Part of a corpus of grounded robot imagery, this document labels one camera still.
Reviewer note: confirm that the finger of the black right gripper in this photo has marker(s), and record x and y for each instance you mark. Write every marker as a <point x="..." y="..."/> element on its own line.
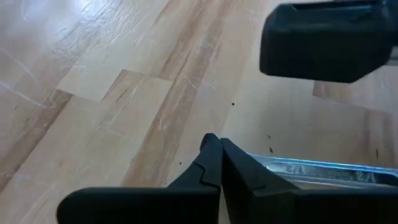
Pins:
<point x="326" y="43"/>

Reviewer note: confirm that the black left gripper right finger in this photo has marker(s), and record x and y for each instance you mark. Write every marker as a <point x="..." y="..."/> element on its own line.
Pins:
<point x="295" y="208"/>

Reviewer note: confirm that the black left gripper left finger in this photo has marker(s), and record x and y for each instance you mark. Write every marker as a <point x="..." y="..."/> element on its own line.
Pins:
<point x="161" y="205"/>

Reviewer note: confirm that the small silver combination wrench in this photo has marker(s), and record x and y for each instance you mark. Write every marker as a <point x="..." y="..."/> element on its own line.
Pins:
<point x="326" y="171"/>

